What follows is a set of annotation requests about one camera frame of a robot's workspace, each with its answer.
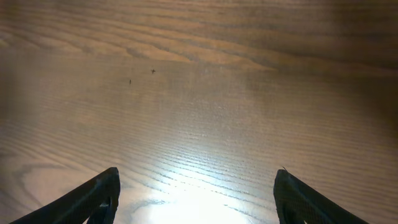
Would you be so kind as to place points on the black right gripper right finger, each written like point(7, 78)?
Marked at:
point(298, 203)

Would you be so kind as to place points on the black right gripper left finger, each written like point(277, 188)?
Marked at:
point(95, 201)

